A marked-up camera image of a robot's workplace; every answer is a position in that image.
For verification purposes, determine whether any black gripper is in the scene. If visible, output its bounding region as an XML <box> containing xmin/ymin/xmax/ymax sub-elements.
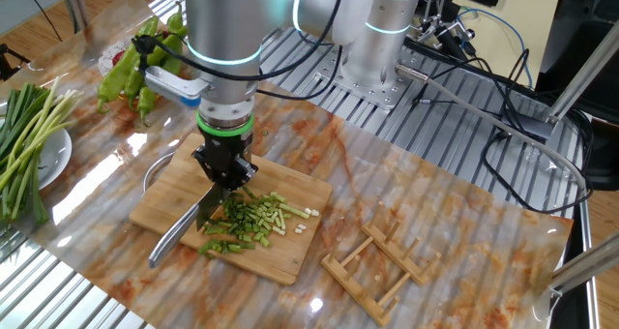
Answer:
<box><xmin>192</xmin><ymin>132</ymin><xmax>259</xmax><ymax>190</ymax></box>

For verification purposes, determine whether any steel cleaver knife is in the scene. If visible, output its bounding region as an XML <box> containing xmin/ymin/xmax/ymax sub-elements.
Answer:
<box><xmin>148</xmin><ymin>183</ymin><xmax>231</xmax><ymax>270</ymax></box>

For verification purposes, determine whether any bamboo cutting board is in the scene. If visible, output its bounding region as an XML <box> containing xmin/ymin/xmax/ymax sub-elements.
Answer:
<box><xmin>129</xmin><ymin>133</ymin><xmax>334</xmax><ymax>286</ymax></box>

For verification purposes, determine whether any long cut green garlic piece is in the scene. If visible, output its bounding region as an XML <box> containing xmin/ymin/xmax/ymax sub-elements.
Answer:
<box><xmin>279</xmin><ymin>202</ymin><xmax>311</xmax><ymax>220</ymax></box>

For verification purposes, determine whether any bunch of green garlic stalks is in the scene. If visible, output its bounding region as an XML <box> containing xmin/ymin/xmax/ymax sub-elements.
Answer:
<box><xmin>0</xmin><ymin>76</ymin><xmax>84</xmax><ymax>226</ymax></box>

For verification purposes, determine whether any long green chili pepper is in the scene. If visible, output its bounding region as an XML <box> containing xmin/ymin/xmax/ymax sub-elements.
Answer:
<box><xmin>97</xmin><ymin>15</ymin><xmax>160</xmax><ymax>115</ymax></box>
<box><xmin>162</xmin><ymin>52</ymin><xmax>185</xmax><ymax>76</ymax></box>
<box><xmin>166</xmin><ymin>0</ymin><xmax>186</xmax><ymax>35</ymax></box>
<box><xmin>137</xmin><ymin>85</ymin><xmax>159</xmax><ymax>127</ymax></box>
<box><xmin>124</xmin><ymin>24</ymin><xmax>189</xmax><ymax>110</ymax></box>

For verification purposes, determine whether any grey round plate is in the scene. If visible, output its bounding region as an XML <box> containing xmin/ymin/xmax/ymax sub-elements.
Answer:
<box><xmin>0</xmin><ymin>120</ymin><xmax>74</xmax><ymax>191</ymax></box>

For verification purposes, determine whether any white metal mounting plate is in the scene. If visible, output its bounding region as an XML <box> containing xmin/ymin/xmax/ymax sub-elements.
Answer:
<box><xmin>313</xmin><ymin>41</ymin><xmax>423</xmax><ymax>111</ymax></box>

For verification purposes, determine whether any wooden peg rack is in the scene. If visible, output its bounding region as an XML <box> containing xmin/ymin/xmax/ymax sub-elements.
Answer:
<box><xmin>321</xmin><ymin>200</ymin><xmax>444</xmax><ymax>328</ymax></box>

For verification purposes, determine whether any marble pattern table mat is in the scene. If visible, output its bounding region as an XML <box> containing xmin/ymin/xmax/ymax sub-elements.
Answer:
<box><xmin>0</xmin><ymin>0</ymin><xmax>576</xmax><ymax>329</ymax></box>

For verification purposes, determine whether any black stand leg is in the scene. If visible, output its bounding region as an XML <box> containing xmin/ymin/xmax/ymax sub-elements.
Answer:
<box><xmin>0</xmin><ymin>43</ymin><xmax>31</xmax><ymax>82</ymax></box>

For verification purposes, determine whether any metal clamp stand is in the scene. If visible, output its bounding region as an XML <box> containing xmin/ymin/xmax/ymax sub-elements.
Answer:
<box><xmin>414</xmin><ymin>0</ymin><xmax>478</xmax><ymax>62</ymax></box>

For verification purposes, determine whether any grey flexible conduit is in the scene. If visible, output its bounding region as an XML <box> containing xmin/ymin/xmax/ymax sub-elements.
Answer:
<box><xmin>395</xmin><ymin>63</ymin><xmax>590</xmax><ymax>194</ymax></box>

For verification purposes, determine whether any cream yellow panel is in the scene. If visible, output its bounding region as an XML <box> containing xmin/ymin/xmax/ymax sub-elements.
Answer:
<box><xmin>447</xmin><ymin>0</ymin><xmax>566</xmax><ymax>89</ymax></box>

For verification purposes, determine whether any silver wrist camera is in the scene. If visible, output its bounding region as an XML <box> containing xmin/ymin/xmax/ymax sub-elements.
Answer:
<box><xmin>143</xmin><ymin>65</ymin><xmax>215</xmax><ymax>109</ymax></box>

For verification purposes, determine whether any aluminium frame post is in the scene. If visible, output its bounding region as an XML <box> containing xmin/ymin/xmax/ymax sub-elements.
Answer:
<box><xmin>56</xmin><ymin>0</ymin><xmax>92</xmax><ymax>34</ymax></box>
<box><xmin>548</xmin><ymin>230</ymin><xmax>619</xmax><ymax>299</ymax></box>
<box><xmin>502</xmin><ymin>21</ymin><xmax>619</xmax><ymax>140</ymax></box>

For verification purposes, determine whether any black cable bundle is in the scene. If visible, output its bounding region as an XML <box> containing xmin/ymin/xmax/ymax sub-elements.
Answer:
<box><xmin>403</xmin><ymin>38</ymin><xmax>595</xmax><ymax>217</ymax></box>

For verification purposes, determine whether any thin blue cable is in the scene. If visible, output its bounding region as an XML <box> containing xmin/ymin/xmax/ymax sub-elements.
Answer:
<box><xmin>457</xmin><ymin>7</ymin><xmax>535</xmax><ymax>89</ymax></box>

